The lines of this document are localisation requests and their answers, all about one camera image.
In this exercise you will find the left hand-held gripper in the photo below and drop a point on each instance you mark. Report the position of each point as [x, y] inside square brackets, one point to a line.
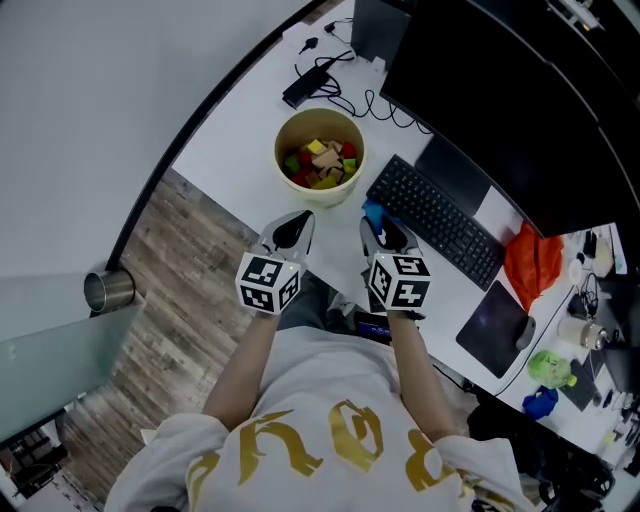
[267, 285]

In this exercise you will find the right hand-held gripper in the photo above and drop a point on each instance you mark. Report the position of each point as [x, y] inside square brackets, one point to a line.
[400, 282]

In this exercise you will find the blue toy block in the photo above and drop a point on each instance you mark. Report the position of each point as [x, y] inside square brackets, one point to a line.
[372, 209]
[383, 235]

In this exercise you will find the cream patterned bucket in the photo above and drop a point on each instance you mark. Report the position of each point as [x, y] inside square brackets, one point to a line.
[320, 197]

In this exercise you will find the person's right forearm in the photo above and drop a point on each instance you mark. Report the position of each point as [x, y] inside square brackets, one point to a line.
[417, 375]

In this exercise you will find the person's left forearm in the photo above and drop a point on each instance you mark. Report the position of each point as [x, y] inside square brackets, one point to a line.
[240, 375]

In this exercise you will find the person's leg in jeans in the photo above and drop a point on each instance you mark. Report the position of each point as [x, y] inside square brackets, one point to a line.
[305, 300]

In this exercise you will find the black device with blue screen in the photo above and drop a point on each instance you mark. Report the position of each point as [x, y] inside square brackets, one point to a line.
[372, 329]

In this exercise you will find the dark mouse pad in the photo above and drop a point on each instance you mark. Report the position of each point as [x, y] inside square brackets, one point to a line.
[492, 330]

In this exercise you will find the orange plastic bag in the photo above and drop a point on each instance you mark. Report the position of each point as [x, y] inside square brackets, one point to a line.
[532, 265]

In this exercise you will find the black power adapter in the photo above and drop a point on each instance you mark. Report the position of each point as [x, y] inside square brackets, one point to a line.
[305, 86]

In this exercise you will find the person's white printed shirt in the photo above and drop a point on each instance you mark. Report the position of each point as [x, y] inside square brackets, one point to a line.
[325, 390]

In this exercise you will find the large curved black monitor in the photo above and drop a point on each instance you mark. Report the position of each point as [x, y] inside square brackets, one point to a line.
[500, 125]

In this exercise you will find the grey computer mouse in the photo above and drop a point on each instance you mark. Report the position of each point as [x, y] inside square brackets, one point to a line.
[525, 332]

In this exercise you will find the small white charger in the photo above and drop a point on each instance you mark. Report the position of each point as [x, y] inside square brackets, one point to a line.
[378, 64]

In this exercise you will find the metal trash can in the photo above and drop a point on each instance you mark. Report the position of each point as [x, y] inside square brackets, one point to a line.
[107, 291]

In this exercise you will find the black plug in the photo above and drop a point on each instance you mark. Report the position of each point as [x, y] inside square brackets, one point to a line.
[308, 45]

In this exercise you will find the green drink bottle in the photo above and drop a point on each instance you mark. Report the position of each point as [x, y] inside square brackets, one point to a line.
[550, 369]

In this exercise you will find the white flask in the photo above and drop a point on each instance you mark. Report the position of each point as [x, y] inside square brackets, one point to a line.
[580, 332]

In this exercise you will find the black desktop computer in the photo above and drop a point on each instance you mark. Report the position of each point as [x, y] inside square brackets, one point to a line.
[377, 25]

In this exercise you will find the blue cloth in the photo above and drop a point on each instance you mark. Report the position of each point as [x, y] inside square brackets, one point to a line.
[540, 402]

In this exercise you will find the small black keyboard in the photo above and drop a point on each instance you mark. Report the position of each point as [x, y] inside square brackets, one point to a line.
[582, 385]

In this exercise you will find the black office chair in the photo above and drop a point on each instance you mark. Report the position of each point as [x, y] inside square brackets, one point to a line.
[540, 450]

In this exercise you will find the frosted glass panel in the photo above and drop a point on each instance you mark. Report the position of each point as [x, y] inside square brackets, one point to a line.
[55, 360]

